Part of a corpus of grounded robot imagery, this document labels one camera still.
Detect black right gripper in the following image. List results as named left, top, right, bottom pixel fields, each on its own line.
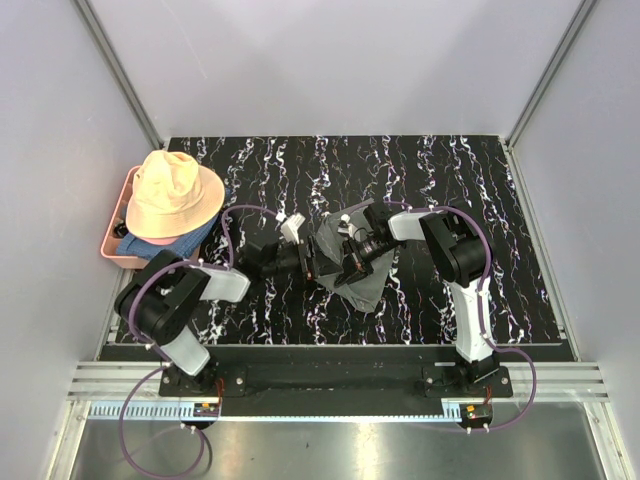
left=336, top=235, right=401, bottom=290

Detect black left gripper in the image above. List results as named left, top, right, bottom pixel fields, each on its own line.
left=262, top=236, right=343, bottom=282

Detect grey cloth napkin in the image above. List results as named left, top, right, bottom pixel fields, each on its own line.
left=315, top=202, right=401, bottom=313

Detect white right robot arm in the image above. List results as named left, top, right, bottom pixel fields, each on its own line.
left=334, top=202, right=500, bottom=397

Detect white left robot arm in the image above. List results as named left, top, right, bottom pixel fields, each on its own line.
left=114, top=236, right=342, bottom=396

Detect blue cloth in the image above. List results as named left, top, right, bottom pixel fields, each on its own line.
left=117, top=187, right=234, bottom=261

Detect peach bucket hat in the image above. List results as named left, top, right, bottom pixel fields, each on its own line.
left=125, top=150, right=226, bottom=241

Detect pink plastic bin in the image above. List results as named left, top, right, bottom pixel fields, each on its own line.
left=99, top=167, right=161, bottom=271

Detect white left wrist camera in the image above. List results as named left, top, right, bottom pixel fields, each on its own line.
left=276, top=213, right=306, bottom=244

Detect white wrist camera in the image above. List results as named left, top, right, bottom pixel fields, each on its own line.
left=337, top=214, right=368, bottom=241
left=276, top=213, right=306, bottom=244

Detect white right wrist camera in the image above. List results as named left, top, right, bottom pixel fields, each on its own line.
left=337, top=214, right=368, bottom=241

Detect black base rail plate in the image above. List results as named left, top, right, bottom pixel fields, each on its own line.
left=159, top=345, right=514, bottom=421

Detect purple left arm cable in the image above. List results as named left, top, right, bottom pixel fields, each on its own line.
left=118, top=204, right=281, bottom=475

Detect left aluminium frame post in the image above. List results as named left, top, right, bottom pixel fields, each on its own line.
left=71, top=0, right=165, bottom=149

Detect aluminium frame post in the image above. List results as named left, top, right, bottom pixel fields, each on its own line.
left=505, top=0, right=599, bottom=149
left=71, top=0, right=165, bottom=149

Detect right aluminium frame post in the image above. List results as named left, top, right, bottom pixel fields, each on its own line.
left=505, top=0, right=599, bottom=149

